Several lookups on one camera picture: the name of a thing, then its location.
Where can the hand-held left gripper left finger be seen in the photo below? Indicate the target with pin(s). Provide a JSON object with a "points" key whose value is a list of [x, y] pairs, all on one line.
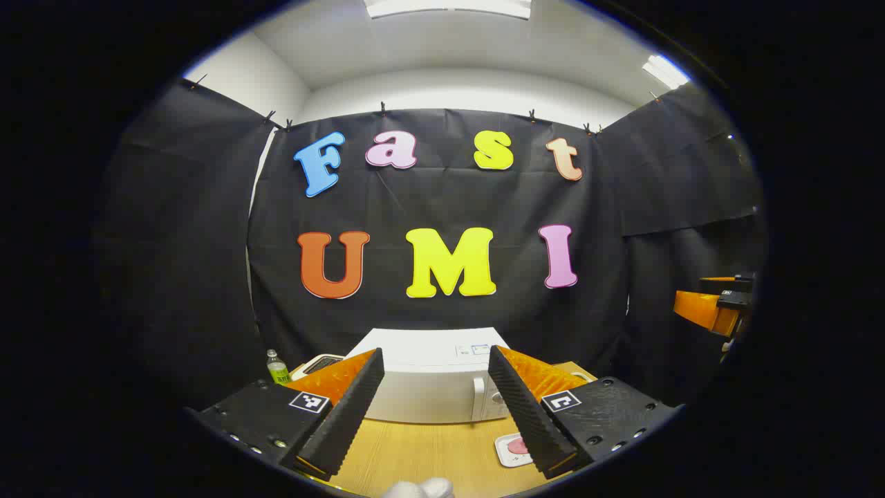
{"points": [[346, 422]]}

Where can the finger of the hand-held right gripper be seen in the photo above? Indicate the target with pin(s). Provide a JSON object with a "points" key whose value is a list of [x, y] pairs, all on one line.
{"points": [[743, 282], [705, 311]]}

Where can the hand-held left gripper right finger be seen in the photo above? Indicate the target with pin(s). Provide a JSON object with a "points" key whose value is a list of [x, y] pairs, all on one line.
{"points": [[529, 415]]}

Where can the pink round food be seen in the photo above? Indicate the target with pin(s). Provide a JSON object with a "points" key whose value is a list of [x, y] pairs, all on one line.
{"points": [[517, 446]]}

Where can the white square plate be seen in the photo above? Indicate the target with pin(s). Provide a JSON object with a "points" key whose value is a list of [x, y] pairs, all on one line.
{"points": [[505, 458]]}

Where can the white microwave oven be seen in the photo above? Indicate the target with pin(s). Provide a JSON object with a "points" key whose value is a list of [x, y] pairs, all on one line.
{"points": [[429, 380]]}

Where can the white toaster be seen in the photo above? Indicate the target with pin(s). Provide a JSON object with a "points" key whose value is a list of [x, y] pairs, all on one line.
{"points": [[319, 362]]}

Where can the white sectioned dish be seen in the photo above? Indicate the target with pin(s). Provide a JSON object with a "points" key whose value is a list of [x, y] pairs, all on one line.
{"points": [[584, 374]]}

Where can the green drink bottle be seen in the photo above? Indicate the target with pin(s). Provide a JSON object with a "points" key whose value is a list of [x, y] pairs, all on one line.
{"points": [[278, 372]]}

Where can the small ceiling light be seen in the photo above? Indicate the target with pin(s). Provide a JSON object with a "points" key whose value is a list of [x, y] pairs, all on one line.
{"points": [[665, 71]]}

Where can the long ceiling light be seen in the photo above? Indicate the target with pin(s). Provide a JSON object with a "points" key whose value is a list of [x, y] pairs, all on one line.
{"points": [[449, 7]]}

